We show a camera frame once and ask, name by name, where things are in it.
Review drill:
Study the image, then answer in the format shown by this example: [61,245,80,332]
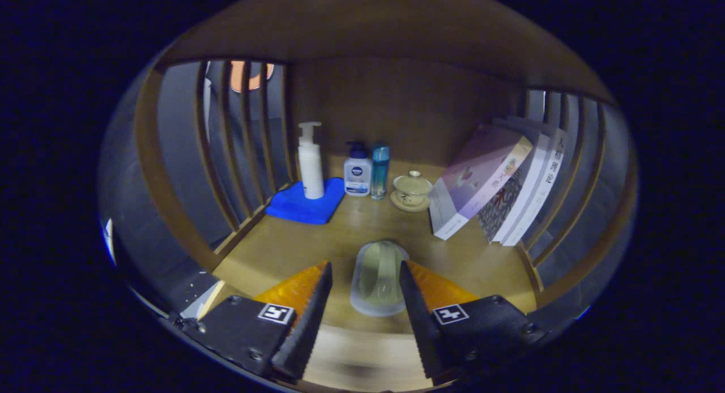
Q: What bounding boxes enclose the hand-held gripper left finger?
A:
[180,261,334,381]

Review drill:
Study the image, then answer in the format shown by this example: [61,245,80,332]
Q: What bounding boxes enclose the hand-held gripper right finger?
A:
[399,260,547,385]

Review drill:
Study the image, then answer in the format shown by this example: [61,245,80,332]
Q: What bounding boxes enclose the wooden countertop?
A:
[212,152,538,391]

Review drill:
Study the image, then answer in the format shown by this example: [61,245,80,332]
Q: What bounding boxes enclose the wooden cabinet with slatted hutch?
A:
[99,0,641,391]

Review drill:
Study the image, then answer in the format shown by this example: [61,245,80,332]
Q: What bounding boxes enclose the blue folded cloth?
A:
[265,177,346,225]

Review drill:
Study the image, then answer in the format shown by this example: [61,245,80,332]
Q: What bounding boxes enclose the beige lidded tea cup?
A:
[390,170,434,213]

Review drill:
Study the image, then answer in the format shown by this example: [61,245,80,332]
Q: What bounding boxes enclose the book with patterned cover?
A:
[477,118,551,245]

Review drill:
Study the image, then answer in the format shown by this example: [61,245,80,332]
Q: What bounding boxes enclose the white pump bottle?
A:
[298,121,325,200]

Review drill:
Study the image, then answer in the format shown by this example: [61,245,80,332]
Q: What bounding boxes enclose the white bottle with blue cap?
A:
[343,141,373,197]

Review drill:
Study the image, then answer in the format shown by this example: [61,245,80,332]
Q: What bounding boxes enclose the pink purple book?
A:
[429,123,534,241]

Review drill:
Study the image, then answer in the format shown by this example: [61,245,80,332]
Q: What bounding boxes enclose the teal transparent bottle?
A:
[371,144,391,201]

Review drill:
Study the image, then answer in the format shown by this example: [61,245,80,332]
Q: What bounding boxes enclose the white book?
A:
[501,116,568,247]

